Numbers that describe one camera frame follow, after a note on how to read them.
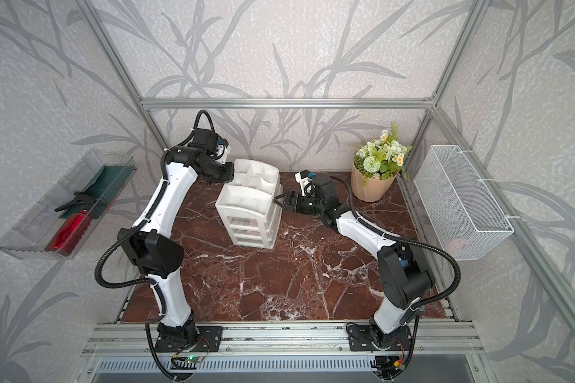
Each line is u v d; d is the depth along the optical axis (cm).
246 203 83
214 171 72
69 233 59
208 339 73
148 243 48
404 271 46
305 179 78
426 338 75
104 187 72
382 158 83
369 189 102
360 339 73
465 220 60
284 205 74
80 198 67
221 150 72
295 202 74
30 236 59
